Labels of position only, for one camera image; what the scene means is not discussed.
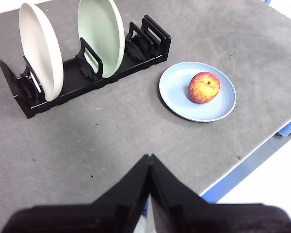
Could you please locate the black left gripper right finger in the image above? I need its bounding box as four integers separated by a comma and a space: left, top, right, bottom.
150, 154, 291, 233

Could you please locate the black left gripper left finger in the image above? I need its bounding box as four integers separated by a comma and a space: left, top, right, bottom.
1, 154, 150, 233

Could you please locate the blue plate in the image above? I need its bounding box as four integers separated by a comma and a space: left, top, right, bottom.
159, 61, 237, 123

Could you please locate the red yellow apple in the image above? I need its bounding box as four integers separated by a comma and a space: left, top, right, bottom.
187, 71, 221, 104

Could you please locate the black plate rack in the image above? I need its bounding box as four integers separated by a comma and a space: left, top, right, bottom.
0, 14, 172, 119

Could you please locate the white plate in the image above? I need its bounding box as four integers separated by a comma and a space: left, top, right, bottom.
18, 2, 64, 102

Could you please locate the light green plate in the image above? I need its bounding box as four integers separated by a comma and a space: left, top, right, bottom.
77, 0, 125, 79

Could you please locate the blue plastic object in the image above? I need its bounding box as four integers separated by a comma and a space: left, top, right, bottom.
276, 114, 291, 137

